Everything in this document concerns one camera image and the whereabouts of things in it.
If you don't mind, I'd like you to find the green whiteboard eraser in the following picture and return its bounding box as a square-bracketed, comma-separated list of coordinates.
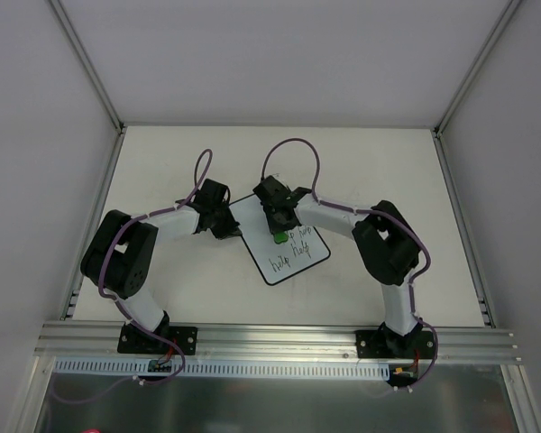
[273, 232, 289, 244]

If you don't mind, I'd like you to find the small black-framed whiteboard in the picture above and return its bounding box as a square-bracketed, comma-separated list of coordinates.
[230, 194, 331, 286]

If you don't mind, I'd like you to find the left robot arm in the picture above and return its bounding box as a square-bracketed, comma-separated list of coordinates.
[80, 179, 241, 353]

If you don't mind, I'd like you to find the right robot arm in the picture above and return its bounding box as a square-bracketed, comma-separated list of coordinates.
[253, 176, 424, 358]

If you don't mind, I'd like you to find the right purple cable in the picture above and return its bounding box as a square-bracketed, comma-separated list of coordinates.
[261, 138, 438, 393]

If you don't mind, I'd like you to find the purple cable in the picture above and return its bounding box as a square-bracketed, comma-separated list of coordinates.
[261, 138, 438, 393]
[97, 149, 215, 312]

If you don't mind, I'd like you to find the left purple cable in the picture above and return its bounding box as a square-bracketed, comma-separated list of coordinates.
[97, 149, 215, 312]

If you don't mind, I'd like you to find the left aluminium frame post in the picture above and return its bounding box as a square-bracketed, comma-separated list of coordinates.
[48, 0, 126, 190]

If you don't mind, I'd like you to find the aluminium frame post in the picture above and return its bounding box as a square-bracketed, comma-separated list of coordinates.
[48, 0, 126, 190]
[432, 0, 524, 217]

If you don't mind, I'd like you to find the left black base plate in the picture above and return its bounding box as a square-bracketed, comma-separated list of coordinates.
[116, 325, 198, 355]

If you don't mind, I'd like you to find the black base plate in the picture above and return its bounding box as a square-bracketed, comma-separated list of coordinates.
[355, 324, 436, 360]
[116, 325, 198, 355]

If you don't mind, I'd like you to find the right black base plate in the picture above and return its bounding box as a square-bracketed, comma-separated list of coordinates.
[355, 324, 436, 360]

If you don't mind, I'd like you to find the aluminium mounting rail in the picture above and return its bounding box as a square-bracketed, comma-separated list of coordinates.
[33, 320, 523, 365]

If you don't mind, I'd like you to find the white slotted cable duct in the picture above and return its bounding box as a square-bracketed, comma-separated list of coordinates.
[53, 357, 390, 382]

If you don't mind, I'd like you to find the right aluminium frame post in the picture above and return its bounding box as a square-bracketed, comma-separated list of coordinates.
[432, 0, 524, 217]

